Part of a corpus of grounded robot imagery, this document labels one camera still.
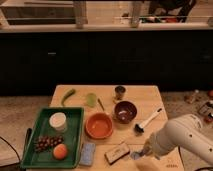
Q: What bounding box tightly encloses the grey-blue towel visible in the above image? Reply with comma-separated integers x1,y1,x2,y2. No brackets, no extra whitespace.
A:
130,151,144,160

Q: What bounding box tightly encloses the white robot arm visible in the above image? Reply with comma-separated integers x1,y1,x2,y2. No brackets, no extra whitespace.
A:
143,114,213,166

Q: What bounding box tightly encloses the dark purple bowl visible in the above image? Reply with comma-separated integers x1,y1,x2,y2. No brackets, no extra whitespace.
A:
114,101,137,124

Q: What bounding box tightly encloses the orange-red bowl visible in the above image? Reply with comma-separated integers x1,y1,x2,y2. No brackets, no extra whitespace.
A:
85,113,113,139

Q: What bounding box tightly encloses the wooden block eraser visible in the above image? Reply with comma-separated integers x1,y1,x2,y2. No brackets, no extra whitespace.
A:
104,143,130,165

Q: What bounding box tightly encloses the blue sponge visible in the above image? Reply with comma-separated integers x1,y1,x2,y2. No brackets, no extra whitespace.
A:
79,142,96,166

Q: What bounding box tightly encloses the small metal cup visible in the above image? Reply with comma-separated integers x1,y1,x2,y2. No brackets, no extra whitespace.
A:
115,85,126,100

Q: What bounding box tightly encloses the green pen stick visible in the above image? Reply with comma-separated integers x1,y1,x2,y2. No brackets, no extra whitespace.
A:
97,98,105,111

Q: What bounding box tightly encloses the light green small cup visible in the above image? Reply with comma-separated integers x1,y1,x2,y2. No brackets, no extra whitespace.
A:
86,93,97,107

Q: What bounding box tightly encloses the orange fruit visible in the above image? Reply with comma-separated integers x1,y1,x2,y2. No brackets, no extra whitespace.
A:
53,144,68,160

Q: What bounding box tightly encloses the white round container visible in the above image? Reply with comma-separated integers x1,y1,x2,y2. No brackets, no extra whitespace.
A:
49,112,67,132

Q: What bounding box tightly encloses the green chili pepper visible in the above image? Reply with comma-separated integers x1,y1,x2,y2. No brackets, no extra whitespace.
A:
61,89,76,107

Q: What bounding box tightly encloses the bunch of dark grapes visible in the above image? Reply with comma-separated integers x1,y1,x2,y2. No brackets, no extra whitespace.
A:
34,136,64,152

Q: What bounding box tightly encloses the green plastic tray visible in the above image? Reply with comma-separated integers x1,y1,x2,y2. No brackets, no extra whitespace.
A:
21,107,84,169

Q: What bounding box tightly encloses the black tool beside tray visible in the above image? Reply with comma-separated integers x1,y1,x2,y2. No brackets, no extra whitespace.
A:
22,128,32,157

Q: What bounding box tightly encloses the white handled black brush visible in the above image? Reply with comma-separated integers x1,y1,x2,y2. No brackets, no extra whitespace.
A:
134,108,162,133

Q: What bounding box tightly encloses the black cable left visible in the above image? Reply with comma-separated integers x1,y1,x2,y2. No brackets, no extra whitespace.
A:
0,135,23,168

